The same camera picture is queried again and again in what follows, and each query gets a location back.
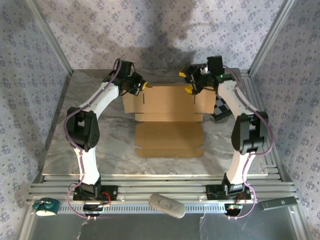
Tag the brown cardboard box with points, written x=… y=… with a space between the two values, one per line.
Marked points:
x=170 y=105

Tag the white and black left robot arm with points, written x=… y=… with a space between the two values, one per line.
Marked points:
x=87 y=160

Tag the black and grey checkerboard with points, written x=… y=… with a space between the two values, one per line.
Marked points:
x=221 y=107

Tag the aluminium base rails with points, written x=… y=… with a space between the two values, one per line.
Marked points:
x=160 y=187

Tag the grey oval pad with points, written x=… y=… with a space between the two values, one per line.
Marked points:
x=166 y=203

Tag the small circuit board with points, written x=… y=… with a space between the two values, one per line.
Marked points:
x=233 y=207
x=100 y=206

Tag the dark grey rectangular device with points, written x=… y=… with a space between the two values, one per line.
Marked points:
x=277 y=203

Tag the teal and white tape roll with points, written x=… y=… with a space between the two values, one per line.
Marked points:
x=50 y=205

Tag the aluminium frame post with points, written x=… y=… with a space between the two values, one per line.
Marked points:
x=51 y=37
x=271 y=37

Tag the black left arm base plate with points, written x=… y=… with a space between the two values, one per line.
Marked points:
x=112 y=195

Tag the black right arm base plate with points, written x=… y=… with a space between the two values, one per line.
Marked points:
x=212 y=193

